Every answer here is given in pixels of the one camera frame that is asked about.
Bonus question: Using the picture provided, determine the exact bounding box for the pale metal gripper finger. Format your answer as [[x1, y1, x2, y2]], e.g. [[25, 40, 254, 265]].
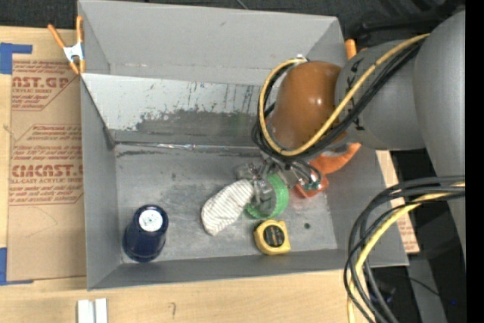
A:
[[235, 162, 262, 182], [253, 179, 277, 217]]

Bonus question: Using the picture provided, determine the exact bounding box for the yellow tape measure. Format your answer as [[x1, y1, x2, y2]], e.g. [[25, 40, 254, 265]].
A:
[[252, 219, 293, 256]]

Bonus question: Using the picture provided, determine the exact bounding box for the white striped cloth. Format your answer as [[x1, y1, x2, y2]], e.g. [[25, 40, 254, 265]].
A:
[[200, 179, 256, 237]]

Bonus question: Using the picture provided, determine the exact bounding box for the orange plush toy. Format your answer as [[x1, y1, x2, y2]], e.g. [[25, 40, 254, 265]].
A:
[[293, 141, 362, 200]]

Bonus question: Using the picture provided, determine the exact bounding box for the grey metal bin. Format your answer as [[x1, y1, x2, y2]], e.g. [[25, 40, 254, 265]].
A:
[[76, 0, 410, 291]]

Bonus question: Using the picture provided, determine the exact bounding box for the dark blue cup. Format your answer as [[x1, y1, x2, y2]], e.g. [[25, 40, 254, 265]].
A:
[[122, 203, 169, 263]]

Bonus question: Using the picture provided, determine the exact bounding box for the brown cardboard board red print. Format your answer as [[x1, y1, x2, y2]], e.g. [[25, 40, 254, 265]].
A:
[[0, 25, 420, 287]]

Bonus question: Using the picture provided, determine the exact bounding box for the green ring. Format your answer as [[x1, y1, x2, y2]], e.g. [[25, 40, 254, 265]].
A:
[[244, 172, 290, 220]]

